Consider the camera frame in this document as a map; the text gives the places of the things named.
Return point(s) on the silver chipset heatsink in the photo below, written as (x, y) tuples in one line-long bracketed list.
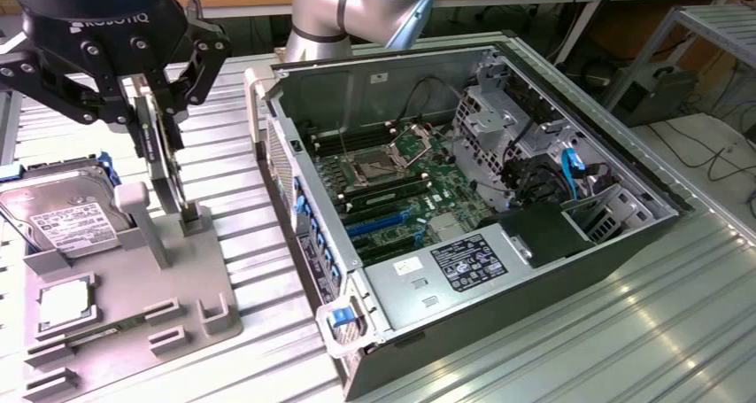
[(447, 227)]

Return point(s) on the metal slat shelf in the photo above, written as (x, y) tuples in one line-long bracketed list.
[(721, 22)]

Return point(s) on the silver hard disk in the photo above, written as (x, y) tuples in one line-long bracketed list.
[(65, 217)]

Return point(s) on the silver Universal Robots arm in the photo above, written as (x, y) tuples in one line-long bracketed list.
[(319, 13)]

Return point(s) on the green motherboard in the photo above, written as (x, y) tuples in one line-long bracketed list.
[(438, 172)]

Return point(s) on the green RAM stick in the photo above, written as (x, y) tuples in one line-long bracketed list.
[(110, 330)]

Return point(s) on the metal socket cover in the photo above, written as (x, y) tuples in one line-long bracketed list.
[(414, 144)]

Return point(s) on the grey printed parts rack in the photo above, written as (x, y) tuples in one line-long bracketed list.
[(149, 288)]

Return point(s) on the black fan shroud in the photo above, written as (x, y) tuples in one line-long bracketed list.
[(538, 230)]

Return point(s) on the blue case latch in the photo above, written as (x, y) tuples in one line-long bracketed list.
[(339, 318)]

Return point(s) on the silver disk bay bracket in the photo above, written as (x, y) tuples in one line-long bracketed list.
[(609, 212)]

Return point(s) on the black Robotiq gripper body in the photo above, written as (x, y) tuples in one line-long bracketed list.
[(101, 17)]

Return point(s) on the black expansion slot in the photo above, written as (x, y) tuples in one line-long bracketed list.
[(385, 242), (390, 252)]

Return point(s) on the silver CPU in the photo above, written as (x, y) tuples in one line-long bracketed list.
[(62, 303)]

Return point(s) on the black RAM slot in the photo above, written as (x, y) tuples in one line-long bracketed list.
[(361, 144), (355, 136)]

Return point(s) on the grey floor machine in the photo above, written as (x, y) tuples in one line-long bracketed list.
[(667, 93)]

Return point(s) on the Nvidia graphics card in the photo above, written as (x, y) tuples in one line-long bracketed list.
[(151, 155)]

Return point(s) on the grey power supply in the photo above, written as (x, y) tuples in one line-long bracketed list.
[(407, 301)]

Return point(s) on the thin locking lever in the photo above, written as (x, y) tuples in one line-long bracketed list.
[(345, 144)]

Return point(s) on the silver disk bay cage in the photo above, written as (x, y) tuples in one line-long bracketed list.
[(487, 124)]

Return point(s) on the black open PC case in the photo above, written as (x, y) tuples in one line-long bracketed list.
[(531, 296)]

